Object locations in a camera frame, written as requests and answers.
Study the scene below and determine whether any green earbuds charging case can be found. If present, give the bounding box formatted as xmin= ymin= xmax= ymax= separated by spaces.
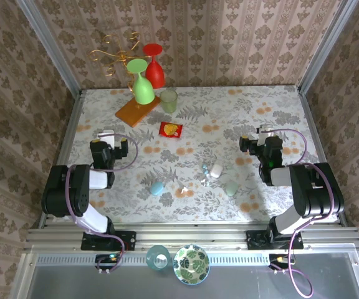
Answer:
xmin=225 ymin=181 xmax=239 ymax=197

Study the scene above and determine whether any blue earbuds charging case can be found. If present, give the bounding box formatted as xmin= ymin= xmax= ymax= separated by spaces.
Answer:
xmin=149 ymin=181 xmax=165 ymax=196

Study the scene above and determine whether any orange wooden board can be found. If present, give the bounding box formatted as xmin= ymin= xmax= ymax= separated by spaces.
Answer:
xmin=114 ymin=95 xmax=162 ymax=128

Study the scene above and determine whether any red snack packet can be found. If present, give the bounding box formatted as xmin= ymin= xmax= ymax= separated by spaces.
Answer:
xmin=158 ymin=121 xmax=183 ymax=138

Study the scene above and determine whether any green wine glass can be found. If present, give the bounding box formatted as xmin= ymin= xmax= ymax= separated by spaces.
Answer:
xmin=126 ymin=58 xmax=155 ymax=105

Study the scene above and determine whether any translucent green cup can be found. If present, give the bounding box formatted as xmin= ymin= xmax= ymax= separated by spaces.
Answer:
xmin=159 ymin=89 xmax=178 ymax=114

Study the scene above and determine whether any red wine glass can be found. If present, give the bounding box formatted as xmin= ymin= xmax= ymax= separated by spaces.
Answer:
xmin=142 ymin=43 xmax=165 ymax=90

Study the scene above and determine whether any floral patterned tablecloth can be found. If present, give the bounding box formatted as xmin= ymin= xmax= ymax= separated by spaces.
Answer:
xmin=52 ymin=86 xmax=340 ymax=224

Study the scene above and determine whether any small circuit board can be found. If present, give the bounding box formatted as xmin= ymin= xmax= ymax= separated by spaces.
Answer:
xmin=95 ymin=254 xmax=123 ymax=271
xmin=269 ymin=254 xmax=295 ymax=270

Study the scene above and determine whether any teal drinking glass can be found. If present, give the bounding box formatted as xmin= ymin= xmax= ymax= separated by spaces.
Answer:
xmin=145 ymin=245 xmax=171 ymax=272

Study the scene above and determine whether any leaf pattern bowl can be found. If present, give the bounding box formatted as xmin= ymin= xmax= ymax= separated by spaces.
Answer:
xmin=173 ymin=244 xmax=211 ymax=285

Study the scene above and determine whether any grey metal panel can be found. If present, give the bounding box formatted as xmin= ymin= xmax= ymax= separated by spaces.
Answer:
xmin=20 ymin=252 xmax=359 ymax=299

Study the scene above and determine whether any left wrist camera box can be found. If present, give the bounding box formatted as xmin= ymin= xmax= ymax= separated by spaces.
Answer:
xmin=97 ymin=130 xmax=116 ymax=147

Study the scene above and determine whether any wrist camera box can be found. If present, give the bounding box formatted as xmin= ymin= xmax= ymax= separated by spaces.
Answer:
xmin=257 ymin=124 xmax=276 ymax=146
xmin=97 ymin=130 xmax=116 ymax=147

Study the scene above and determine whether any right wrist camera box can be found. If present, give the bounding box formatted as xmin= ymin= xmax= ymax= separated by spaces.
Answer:
xmin=257 ymin=124 xmax=276 ymax=146

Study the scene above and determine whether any aluminium side rail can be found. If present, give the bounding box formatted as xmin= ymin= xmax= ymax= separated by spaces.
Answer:
xmin=39 ymin=90 xmax=85 ymax=230
xmin=297 ymin=87 xmax=348 ymax=225

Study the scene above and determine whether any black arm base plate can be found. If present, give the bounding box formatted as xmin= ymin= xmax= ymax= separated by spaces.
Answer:
xmin=246 ymin=229 xmax=304 ymax=250
xmin=80 ymin=230 xmax=136 ymax=252

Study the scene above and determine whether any gold wire glass rack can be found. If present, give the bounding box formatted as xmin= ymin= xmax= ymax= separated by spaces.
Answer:
xmin=88 ymin=31 xmax=143 ymax=94

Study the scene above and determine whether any aluminium frame post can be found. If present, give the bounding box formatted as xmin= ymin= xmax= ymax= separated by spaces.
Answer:
xmin=16 ymin=0 xmax=82 ymax=94
xmin=297 ymin=0 xmax=359 ymax=94

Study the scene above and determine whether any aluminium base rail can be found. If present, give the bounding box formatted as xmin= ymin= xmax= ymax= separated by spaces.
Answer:
xmin=23 ymin=222 xmax=359 ymax=253

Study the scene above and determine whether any grey slotted cable duct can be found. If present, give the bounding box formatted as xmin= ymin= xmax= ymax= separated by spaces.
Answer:
xmin=36 ymin=252 xmax=352 ymax=266

